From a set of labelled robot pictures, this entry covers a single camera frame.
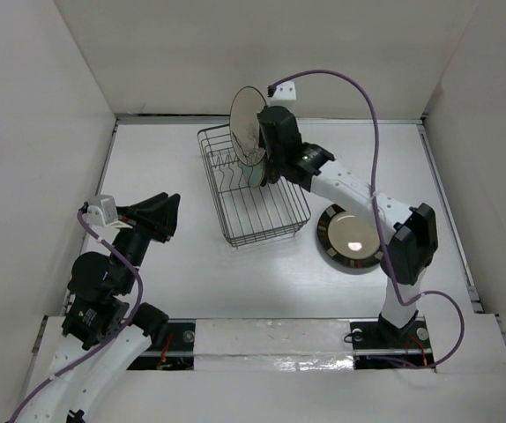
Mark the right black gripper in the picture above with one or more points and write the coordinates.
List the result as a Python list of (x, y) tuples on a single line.
[(262, 142)]

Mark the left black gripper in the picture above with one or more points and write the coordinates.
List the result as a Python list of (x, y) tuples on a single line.
[(160, 226)]

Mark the grey rim cream plate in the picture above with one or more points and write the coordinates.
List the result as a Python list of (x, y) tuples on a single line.
[(244, 126)]

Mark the light green plate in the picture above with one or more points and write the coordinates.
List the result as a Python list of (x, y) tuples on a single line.
[(254, 176)]

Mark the patterned dark rim plate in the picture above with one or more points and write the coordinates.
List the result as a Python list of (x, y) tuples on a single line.
[(348, 240)]

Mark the blue floral plate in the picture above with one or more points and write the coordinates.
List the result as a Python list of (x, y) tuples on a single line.
[(272, 169)]

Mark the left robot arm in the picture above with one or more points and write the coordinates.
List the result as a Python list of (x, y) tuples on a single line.
[(108, 325)]

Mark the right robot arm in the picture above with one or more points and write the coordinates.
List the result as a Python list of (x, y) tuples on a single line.
[(407, 234)]

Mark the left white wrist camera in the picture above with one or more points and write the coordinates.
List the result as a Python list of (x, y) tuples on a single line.
[(101, 211)]

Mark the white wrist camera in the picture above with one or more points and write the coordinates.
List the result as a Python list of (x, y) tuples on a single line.
[(282, 94), (101, 211)]

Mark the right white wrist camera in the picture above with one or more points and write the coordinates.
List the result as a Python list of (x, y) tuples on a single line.
[(282, 94)]

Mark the wire dish rack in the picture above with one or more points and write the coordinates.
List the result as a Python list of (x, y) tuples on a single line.
[(248, 215)]

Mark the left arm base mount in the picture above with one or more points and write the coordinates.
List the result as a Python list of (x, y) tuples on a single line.
[(174, 353)]

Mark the foil taped front rail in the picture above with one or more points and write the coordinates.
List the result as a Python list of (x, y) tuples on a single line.
[(287, 345)]

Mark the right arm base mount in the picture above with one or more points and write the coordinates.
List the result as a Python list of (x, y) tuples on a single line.
[(371, 350)]

